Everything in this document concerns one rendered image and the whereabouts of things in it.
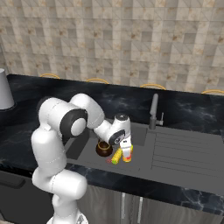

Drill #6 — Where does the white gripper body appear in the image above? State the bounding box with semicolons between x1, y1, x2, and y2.
120;141;133;161

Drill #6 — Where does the dark brown teapot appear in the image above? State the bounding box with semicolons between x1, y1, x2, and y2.
95;139;114;158

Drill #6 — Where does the grey sink with drainboard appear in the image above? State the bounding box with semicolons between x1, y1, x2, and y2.
64;120;224;197

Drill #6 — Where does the orange yellow object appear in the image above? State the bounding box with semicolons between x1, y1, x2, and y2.
122;144;135;164

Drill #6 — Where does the grey tap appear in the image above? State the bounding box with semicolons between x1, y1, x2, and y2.
148;93;165;131

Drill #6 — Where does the grey cupboard door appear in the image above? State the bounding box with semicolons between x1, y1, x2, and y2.
130;194;224;224
76;184;133;224

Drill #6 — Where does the yellow stool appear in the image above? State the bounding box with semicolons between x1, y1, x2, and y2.
200;88;224;96
138;83;167;91
85;77;110;85
38;73;61;80

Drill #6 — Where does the black dishwasher front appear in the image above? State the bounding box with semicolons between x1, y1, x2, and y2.
0;170;57;224

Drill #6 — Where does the pale grey cylinder container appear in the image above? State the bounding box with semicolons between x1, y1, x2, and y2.
0;67;16;111

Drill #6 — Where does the silver cupboard handle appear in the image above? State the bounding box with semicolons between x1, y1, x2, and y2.
121;192;127;224
137;196;144;224

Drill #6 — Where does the black dishwasher handle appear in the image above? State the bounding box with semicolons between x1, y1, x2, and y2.
0;174;26;189

